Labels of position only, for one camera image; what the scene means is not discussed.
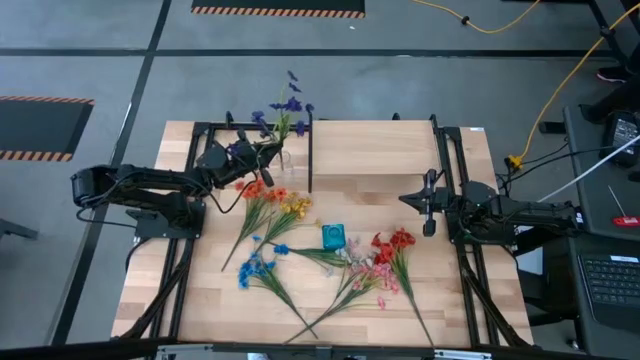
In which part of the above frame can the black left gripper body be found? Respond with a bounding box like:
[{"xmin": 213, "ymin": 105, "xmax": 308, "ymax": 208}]
[{"xmin": 225, "ymin": 128, "xmax": 275, "ymax": 189}]

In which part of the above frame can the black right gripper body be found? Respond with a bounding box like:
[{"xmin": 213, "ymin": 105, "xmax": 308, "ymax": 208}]
[{"xmin": 422, "ymin": 168, "xmax": 464, "ymax": 237}]

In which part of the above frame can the clear glass vase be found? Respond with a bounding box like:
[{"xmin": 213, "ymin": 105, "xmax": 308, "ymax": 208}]
[{"xmin": 277, "ymin": 147, "xmax": 296, "ymax": 174}]

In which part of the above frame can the orange artificial flower bunch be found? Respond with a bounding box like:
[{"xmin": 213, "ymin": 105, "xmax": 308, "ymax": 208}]
[{"xmin": 221, "ymin": 179, "xmax": 289, "ymax": 274}]

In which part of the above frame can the purple artificial flower bunch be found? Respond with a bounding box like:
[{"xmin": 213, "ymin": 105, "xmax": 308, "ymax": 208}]
[{"xmin": 249, "ymin": 69, "xmax": 316, "ymax": 161}]

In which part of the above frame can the red artificial flower bunch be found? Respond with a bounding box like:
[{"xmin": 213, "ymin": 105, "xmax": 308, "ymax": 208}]
[{"xmin": 370, "ymin": 227, "xmax": 436, "ymax": 349}]

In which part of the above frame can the pink artificial flower bunch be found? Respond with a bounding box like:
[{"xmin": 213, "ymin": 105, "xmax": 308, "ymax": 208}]
[{"xmin": 283, "ymin": 259, "xmax": 401, "ymax": 345}]

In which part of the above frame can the teal patterned glass vase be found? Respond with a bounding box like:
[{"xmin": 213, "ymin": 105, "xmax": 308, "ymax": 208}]
[{"xmin": 321, "ymin": 223, "xmax": 347, "ymax": 251}]

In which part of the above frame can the white artificial flower bunch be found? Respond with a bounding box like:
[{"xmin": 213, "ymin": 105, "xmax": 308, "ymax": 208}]
[{"xmin": 269, "ymin": 237, "xmax": 374, "ymax": 279}]

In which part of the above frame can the blue artificial flower bunch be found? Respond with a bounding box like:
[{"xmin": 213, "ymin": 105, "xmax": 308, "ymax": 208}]
[{"xmin": 237, "ymin": 233, "xmax": 320, "ymax": 340}]

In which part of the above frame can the black hazard striped floor mat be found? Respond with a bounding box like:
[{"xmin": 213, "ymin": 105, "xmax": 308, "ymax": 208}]
[
  {"xmin": 0, "ymin": 95, "xmax": 96, "ymax": 163},
  {"xmin": 190, "ymin": 0, "xmax": 367, "ymax": 20}
]

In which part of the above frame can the black side desk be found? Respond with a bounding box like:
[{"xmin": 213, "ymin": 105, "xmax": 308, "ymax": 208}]
[{"xmin": 542, "ymin": 104, "xmax": 640, "ymax": 360}]

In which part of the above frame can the black laptop keyboard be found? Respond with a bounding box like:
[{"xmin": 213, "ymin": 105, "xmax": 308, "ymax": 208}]
[{"xmin": 577, "ymin": 253, "xmax": 640, "ymax": 332}]

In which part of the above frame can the black handheld screen device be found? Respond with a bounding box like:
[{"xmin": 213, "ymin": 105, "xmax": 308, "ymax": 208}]
[{"xmin": 601, "ymin": 110, "xmax": 640, "ymax": 169}]

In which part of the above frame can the person's leg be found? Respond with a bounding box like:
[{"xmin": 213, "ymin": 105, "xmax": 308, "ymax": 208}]
[{"xmin": 579, "ymin": 42, "xmax": 640, "ymax": 125}]

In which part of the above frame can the person's shoe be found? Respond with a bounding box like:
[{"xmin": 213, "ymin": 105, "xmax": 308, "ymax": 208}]
[{"xmin": 595, "ymin": 66, "xmax": 632, "ymax": 84}]

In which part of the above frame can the black stand leg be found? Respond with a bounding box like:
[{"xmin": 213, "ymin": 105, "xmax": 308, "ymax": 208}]
[{"xmin": 502, "ymin": 0, "xmax": 640, "ymax": 69}]

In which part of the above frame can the black aluminium table frame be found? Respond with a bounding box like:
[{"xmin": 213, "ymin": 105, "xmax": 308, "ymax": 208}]
[{"xmin": 110, "ymin": 110, "xmax": 535, "ymax": 360}]

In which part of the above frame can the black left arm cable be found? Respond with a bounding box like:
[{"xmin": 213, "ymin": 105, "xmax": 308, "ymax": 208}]
[{"xmin": 199, "ymin": 172, "xmax": 261, "ymax": 215}]

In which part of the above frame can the wooden shelf with black frame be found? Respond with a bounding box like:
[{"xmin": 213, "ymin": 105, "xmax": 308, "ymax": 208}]
[{"xmin": 306, "ymin": 109, "xmax": 444, "ymax": 195}]

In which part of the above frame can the yellow extension cable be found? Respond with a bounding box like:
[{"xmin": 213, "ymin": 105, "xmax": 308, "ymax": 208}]
[
  {"xmin": 409, "ymin": 0, "xmax": 542, "ymax": 36},
  {"xmin": 505, "ymin": 2, "xmax": 640, "ymax": 172}
]

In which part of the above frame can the white cable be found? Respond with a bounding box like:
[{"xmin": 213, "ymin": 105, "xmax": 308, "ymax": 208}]
[{"xmin": 537, "ymin": 133, "xmax": 640, "ymax": 204}]

